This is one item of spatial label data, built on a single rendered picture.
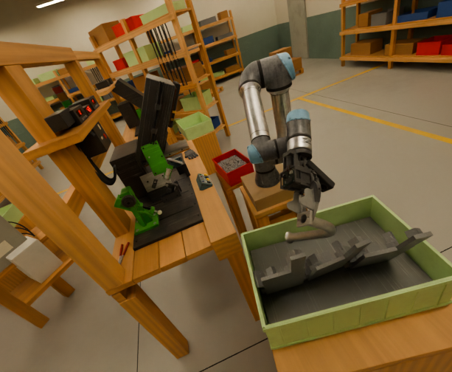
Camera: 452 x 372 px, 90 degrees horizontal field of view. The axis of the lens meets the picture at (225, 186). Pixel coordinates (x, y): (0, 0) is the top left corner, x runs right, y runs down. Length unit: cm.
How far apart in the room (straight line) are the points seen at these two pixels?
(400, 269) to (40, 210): 133
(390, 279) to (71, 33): 1061
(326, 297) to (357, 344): 15
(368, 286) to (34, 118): 152
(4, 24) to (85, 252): 1044
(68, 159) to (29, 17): 978
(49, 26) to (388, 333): 1092
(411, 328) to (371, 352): 16
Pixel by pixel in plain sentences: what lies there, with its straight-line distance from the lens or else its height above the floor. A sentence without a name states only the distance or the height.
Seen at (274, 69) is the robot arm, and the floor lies 153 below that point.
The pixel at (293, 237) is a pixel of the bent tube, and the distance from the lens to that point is 90.
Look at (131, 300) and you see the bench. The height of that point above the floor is 75.
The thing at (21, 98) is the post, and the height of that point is 173.
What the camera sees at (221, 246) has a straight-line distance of 120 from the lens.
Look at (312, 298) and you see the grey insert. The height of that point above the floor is 85.
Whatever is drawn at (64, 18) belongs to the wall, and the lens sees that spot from 1075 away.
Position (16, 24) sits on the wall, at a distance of 1114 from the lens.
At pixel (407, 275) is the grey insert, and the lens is 108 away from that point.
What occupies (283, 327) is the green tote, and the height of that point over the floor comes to 94.
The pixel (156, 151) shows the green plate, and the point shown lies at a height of 121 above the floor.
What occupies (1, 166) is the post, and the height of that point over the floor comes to 157.
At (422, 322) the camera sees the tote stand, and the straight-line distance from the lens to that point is 107.
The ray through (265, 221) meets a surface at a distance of 135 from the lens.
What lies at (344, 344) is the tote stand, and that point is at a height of 79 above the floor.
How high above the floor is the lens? 172
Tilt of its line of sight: 33 degrees down
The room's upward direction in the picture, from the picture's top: 19 degrees counter-clockwise
